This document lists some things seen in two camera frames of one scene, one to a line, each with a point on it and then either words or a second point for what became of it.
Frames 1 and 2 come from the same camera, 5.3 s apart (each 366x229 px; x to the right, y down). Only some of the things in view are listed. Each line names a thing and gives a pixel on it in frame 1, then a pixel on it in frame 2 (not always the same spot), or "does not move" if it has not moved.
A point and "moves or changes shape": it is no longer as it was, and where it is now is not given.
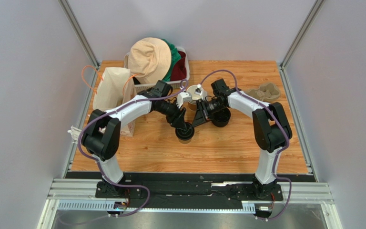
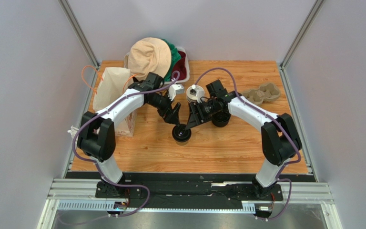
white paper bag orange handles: (115, 86) does not move
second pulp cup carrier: (265, 91) does not move
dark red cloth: (178, 72) does not move
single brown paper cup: (185, 141) moves or changes shape
